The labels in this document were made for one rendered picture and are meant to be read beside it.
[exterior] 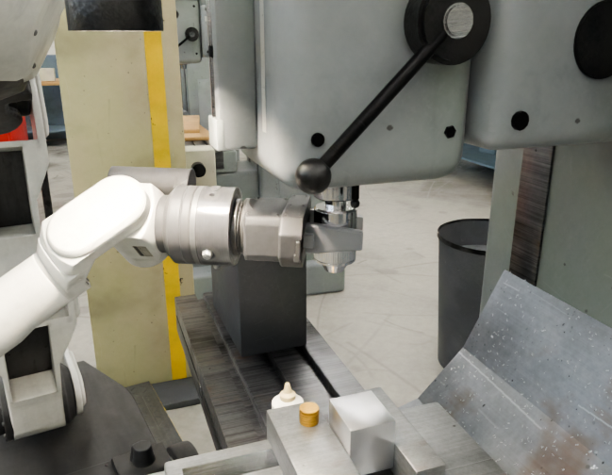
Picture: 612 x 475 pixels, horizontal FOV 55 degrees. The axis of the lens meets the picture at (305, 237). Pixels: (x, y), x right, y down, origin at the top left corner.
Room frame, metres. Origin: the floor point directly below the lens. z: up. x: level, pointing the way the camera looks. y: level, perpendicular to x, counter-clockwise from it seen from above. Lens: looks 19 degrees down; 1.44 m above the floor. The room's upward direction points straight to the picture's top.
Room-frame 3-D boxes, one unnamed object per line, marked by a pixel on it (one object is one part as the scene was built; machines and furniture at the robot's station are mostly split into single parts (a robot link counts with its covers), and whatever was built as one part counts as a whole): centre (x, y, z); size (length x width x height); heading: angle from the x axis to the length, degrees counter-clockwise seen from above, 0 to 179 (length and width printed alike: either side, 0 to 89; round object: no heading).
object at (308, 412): (0.56, 0.00, 1.04); 0.02 x 0.02 x 0.02
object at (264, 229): (0.62, 0.06, 1.24); 0.13 x 0.12 x 0.10; 175
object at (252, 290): (1.01, 0.09, 1.02); 0.22 x 0.12 x 0.20; 21
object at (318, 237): (0.59, -0.03, 1.24); 0.06 x 0.02 x 0.03; 85
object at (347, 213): (0.62, -0.03, 1.26); 0.05 x 0.05 x 0.01
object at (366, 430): (0.54, -0.06, 1.03); 0.06 x 0.05 x 0.06; 19
